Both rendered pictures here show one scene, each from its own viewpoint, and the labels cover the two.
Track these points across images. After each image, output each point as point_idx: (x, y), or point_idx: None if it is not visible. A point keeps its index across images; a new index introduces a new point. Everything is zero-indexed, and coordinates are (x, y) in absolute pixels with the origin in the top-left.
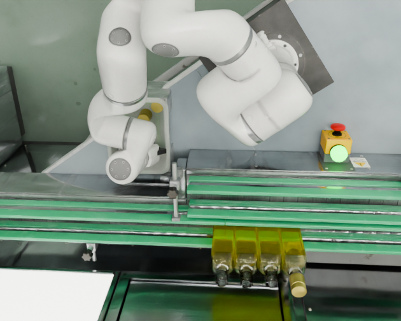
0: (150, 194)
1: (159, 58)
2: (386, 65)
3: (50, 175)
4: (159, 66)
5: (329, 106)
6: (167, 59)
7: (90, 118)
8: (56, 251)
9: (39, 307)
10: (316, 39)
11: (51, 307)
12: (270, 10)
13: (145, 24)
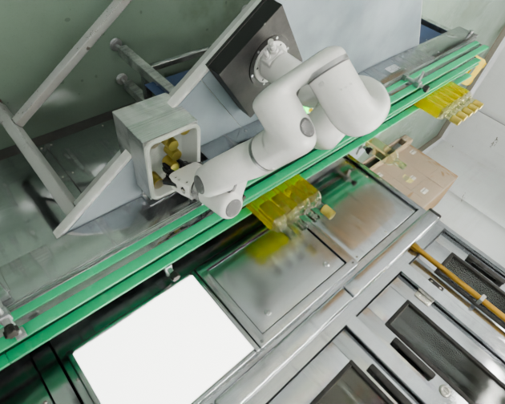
0: (190, 201)
1: (29, 38)
2: (320, 33)
3: (76, 232)
4: (32, 47)
5: None
6: (40, 36)
7: (225, 187)
8: None
9: (173, 336)
10: None
11: (183, 329)
12: (272, 18)
13: (358, 122)
